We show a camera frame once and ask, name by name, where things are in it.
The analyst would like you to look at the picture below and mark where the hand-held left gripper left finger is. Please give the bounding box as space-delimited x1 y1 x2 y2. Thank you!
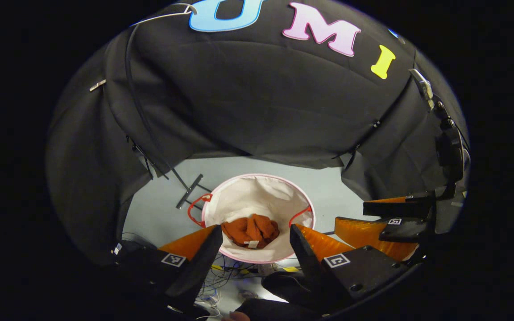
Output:
114 224 224 313

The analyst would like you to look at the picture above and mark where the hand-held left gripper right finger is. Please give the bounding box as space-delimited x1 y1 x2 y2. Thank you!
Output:
289 223 413 309

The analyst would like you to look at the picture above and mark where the orange corduroy shirt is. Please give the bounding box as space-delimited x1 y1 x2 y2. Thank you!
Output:
221 214 281 250

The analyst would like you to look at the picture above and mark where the white pink-rimmed laundry hamper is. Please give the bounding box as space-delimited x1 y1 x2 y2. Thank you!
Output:
187 173 316 264

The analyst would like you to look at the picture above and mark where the white plastic hanger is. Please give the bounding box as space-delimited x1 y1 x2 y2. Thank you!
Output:
131 3 199 26

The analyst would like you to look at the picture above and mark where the black backdrop cloth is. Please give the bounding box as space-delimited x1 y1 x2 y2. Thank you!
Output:
45 0 469 268

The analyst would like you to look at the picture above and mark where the tangle of floor cables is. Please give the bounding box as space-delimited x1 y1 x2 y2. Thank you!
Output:
195 255 304 320

